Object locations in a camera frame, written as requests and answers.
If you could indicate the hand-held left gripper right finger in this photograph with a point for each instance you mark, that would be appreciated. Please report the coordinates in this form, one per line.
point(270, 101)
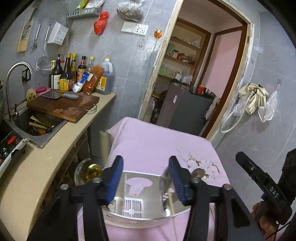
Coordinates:
point(178, 180)

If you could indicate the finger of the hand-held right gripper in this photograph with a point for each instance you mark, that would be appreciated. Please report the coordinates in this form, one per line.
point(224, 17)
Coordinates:
point(289, 176)
point(251, 168)

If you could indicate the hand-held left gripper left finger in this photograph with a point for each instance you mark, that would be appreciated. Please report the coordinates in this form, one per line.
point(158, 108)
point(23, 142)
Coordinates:
point(115, 178)

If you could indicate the wooden chopstick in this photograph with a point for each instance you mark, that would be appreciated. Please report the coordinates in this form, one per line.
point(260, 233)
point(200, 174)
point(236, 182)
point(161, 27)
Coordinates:
point(173, 213)

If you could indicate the white plastic utensil basket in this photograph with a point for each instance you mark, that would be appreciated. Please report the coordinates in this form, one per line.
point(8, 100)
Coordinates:
point(148, 208)

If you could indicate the person's right hand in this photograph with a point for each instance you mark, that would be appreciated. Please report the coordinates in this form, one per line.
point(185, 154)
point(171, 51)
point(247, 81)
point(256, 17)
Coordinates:
point(263, 217)

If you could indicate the glass lid with gold knob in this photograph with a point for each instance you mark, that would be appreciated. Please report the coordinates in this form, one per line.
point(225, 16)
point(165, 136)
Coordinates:
point(93, 171)

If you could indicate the pink floral tablecloth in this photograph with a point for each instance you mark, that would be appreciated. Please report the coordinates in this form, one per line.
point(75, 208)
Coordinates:
point(148, 148)

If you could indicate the white mesh bag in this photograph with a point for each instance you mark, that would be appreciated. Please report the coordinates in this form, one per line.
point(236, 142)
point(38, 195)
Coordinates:
point(268, 111)

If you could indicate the clear plastic bag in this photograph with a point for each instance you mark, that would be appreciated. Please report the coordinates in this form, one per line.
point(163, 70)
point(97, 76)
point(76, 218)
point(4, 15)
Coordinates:
point(240, 106)

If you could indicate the grey cabinet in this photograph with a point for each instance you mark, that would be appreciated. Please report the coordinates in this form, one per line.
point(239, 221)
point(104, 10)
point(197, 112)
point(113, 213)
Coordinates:
point(185, 111)

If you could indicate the white rubber gloves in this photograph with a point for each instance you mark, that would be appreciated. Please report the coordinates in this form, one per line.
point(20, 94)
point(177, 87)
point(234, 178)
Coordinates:
point(253, 97)

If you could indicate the white cloth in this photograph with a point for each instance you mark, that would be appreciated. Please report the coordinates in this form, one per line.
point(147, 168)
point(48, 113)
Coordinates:
point(211, 109)

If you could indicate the steel sink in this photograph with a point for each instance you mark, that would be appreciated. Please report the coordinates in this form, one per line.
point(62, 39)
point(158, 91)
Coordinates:
point(46, 139)

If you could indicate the beige kitchen counter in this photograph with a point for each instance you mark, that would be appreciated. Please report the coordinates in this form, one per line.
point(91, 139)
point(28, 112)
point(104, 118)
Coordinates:
point(34, 166)

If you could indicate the steel bowl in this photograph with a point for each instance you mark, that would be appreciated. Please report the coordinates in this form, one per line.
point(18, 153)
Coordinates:
point(210, 93)

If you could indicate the wooden cutting board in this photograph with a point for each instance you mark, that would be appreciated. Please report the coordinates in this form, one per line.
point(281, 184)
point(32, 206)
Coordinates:
point(69, 106)

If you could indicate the red cup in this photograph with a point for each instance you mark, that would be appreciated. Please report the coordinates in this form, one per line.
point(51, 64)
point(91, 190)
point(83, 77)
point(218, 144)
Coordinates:
point(201, 90)

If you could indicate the bundle of wooden chopsticks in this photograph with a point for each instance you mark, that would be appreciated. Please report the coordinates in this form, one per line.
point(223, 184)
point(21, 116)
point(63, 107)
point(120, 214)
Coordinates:
point(39, 121)

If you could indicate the large cooking oil jug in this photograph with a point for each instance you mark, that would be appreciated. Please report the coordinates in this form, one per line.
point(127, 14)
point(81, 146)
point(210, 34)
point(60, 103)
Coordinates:
point(106, 78)

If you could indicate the blue white packet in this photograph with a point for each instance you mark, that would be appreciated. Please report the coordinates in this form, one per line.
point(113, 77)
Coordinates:
point(79, 84)

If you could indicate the dark yellow label sauce bottle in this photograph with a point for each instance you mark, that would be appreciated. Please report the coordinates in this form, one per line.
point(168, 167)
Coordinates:
point(65, 81)

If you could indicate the black induction cooker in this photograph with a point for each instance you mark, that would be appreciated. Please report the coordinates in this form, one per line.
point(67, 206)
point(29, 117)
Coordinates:
point(9, 143)

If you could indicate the black cap sauce bottle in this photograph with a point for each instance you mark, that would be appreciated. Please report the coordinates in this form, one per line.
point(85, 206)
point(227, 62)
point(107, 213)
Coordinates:
point(81, 69)

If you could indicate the pink sponge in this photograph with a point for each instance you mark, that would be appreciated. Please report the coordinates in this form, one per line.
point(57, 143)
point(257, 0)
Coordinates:
point(43, 90)

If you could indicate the black pump bottle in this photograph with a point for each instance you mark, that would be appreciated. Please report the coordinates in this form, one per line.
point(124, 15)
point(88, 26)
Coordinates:
point(56, 78)

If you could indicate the clear yellow cap bottle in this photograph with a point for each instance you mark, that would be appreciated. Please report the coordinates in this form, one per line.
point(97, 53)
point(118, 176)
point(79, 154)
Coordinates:
point(91, 63)

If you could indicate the tan round scrubber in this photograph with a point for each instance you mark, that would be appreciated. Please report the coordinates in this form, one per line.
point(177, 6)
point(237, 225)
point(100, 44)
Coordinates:
point(31, 95)

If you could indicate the tall brown sauce bottle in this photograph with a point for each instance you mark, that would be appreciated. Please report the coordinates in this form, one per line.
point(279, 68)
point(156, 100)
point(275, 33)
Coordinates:
point(73, 67)

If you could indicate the small yellow cap bottle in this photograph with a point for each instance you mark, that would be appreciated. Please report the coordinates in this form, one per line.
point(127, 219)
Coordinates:
point(52, 63)

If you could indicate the green canister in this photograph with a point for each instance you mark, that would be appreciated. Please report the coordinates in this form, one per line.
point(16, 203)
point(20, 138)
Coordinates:
point(170, 49)

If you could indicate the steel mesh strainer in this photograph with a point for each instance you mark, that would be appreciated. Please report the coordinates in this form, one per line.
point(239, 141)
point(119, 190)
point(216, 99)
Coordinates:
point(43, 66)

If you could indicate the wooden shelf unit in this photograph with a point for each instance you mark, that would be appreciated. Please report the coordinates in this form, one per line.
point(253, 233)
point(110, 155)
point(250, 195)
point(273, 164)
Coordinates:
point(185, 44)

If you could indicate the steel faucet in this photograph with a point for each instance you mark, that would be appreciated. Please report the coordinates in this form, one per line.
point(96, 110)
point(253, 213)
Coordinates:
point(17, 66)

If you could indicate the red plastic bag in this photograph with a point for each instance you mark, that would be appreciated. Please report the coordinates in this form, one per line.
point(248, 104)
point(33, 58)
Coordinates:
point(101, 23)

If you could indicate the white grater box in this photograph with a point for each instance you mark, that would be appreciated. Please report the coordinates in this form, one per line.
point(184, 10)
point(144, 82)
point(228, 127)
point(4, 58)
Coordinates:
point(57, 33)

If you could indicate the wooden knife holder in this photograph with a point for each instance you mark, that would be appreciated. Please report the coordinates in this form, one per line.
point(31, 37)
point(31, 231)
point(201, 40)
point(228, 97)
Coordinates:
point(23, 44)

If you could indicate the clear bag of dried goods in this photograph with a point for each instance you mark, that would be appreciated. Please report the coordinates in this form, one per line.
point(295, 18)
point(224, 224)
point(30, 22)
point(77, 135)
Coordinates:
point(129, 11)

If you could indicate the red seasoning packet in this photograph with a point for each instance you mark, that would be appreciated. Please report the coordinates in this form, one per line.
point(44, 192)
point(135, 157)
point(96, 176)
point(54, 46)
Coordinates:
point(97, 2)

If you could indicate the green seasoning packet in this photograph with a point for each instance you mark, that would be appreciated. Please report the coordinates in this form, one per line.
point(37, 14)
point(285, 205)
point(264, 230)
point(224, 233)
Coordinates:
point(83, 3)

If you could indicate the worn door frame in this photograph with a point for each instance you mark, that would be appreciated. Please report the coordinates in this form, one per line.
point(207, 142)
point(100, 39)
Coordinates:
point(155, 76)

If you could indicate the small grey wall outlet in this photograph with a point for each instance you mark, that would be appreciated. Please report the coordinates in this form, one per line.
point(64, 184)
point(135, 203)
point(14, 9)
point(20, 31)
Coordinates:
point(140, 45)

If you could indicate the black wall outlet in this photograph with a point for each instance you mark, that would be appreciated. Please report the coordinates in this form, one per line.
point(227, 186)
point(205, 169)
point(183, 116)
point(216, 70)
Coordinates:
point(26, 75)

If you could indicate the orange wall hook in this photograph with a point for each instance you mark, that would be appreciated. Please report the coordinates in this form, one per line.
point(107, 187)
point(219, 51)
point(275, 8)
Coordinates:
point(157, 33)

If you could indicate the white wall socket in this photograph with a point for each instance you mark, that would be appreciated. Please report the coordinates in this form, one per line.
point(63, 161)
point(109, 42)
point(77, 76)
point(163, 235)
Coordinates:
point(141, 29)

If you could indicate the white wall switch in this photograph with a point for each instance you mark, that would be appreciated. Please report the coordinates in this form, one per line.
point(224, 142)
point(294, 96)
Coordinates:
point(128, 27)

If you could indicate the grey wall shelf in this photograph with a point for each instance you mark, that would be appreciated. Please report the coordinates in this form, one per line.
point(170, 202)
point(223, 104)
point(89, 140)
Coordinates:
point(83, 13)

